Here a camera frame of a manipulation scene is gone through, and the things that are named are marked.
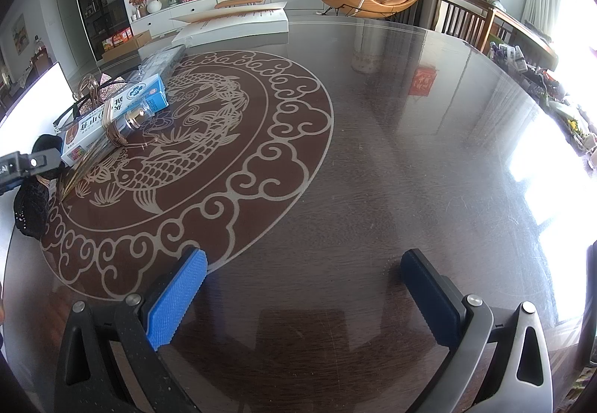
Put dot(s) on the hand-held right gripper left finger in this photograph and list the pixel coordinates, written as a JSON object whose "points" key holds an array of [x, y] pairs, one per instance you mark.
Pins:
{"points": [[179, 296]]}

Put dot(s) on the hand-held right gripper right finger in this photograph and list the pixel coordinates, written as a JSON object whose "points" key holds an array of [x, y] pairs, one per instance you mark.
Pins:
{"points": [[431, 296]]}

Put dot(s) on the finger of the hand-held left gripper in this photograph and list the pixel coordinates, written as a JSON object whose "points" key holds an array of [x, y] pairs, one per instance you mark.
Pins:
{"points": [[44, 161]]}

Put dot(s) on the black cloth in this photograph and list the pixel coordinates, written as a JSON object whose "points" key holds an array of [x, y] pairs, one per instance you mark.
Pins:
{"points": [[32, 208]]}

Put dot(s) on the thin bamboo stick bundle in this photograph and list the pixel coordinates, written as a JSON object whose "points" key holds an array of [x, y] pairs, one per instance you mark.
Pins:
{"points": [[88, 175]]}

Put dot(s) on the glass bottle with metal cap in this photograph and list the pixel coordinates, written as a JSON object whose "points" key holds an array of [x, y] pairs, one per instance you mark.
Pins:
{"points": [[135, 117]]}

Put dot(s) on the blue and white box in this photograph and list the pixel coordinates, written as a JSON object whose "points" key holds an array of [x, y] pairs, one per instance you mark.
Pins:
{"points": [[135, 98]]}

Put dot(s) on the black eyeglasses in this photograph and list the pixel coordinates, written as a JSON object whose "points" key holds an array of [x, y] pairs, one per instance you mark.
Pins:
{"points": [[70, 112]]}

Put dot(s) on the white panel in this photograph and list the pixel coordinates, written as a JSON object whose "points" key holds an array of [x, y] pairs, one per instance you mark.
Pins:
{"points": [[42, 91]]}

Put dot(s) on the clear glass ornament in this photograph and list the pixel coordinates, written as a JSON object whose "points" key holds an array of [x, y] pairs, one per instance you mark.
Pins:
{"points": [[88, 91]]}

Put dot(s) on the clear plastic packet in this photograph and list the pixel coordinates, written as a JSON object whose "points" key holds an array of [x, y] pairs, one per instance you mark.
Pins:
{"points": [[161, 61]]}

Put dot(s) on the dark chair back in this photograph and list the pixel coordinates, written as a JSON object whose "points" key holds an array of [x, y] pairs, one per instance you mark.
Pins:
{"points": [[588, 301]]}

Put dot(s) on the patterned rug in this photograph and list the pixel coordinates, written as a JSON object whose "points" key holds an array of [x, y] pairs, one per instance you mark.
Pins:
{"points": [[576, 394]]}

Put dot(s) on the white round vase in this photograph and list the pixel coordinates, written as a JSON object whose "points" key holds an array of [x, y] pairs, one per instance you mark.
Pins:
{"points": [[154, 6]]}

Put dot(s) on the pile of small clutter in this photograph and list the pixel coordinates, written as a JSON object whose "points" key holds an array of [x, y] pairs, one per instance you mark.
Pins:
{"points": [[555, 100]]}

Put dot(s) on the white flat cardboard box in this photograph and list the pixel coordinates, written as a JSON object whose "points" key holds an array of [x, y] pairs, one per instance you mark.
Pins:
{"points": [[233, 23]]}

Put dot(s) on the wooden side table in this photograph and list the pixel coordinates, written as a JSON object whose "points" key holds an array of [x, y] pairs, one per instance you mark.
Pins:
{"points": [[522, 35]]}

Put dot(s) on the slatted wooden chair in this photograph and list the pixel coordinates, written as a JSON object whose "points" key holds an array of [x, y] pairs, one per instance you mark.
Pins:
{"points": [[461, 21]]}

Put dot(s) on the framed wall picture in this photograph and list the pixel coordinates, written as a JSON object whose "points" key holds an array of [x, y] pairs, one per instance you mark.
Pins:
{"points": [[18, 33]]}

